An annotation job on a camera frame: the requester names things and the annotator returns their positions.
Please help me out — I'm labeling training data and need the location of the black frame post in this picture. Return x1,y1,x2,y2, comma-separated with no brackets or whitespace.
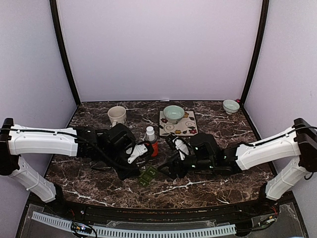
49,0,81,107
240,0,269,105

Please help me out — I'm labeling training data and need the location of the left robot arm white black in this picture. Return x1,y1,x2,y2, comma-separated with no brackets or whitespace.
0,118,154,216

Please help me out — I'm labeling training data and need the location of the small circuit board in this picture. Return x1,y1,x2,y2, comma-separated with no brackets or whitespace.
70,222,93,235

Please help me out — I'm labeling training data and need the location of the black right frame post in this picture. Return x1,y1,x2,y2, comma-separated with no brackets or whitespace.
240,0,269,105

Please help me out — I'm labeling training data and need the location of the cream ceramic mug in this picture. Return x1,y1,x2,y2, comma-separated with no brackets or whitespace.
107,106,127,127

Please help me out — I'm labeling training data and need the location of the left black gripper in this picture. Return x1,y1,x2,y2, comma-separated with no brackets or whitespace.
100,147,141,181

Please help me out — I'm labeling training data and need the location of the floral square coaster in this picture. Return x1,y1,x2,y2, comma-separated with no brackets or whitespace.
159,111,199,137

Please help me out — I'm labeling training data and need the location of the black left frame post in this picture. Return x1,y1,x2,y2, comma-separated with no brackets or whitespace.
49,0,81,107

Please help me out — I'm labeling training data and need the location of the celadon green bowl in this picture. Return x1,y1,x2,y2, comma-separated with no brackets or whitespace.
163,105,185,124

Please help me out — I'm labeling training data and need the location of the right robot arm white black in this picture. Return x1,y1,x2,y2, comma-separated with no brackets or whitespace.
158,118,317,215

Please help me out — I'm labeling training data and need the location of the white slotted cable duct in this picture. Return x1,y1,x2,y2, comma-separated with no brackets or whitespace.
31,212,236,238

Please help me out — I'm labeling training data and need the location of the green pill organizer box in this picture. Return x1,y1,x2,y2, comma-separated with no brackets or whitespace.
138,167,159,187

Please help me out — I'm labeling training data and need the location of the small white bowl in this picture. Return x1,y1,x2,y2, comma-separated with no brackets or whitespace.
222,99,240,115

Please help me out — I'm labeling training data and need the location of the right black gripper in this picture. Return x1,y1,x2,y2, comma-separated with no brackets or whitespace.
157,152,215,180

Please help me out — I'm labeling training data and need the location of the white pill bottle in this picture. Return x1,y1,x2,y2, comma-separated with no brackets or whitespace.
146,126,156,141

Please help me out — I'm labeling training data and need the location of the red pill bottle grey lid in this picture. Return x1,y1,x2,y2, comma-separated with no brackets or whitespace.
146,140,159,157

